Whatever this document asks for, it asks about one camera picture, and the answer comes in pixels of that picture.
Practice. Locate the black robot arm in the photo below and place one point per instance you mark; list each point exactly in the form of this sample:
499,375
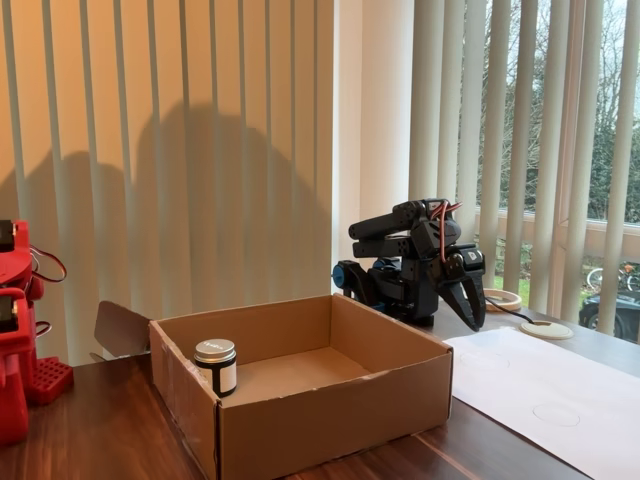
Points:
390,225

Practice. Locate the red robot arm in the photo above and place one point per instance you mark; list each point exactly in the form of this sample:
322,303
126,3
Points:
15,350

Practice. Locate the open cardboard box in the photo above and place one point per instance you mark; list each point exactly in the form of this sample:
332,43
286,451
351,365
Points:
325,425

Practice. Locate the masking tape roll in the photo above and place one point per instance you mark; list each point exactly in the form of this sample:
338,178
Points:
512,301

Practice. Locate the round white desk grommet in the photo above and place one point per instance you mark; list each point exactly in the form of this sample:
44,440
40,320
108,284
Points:
555,332

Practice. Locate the white paper sheet with circles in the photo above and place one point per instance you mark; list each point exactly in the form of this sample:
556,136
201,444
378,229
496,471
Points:
550,380

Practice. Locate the dark parked vehicle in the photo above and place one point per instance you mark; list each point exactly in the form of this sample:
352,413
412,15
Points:
592,310

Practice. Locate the cream vertical window blinds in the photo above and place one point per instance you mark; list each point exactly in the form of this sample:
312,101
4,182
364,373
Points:
200,150
435,100

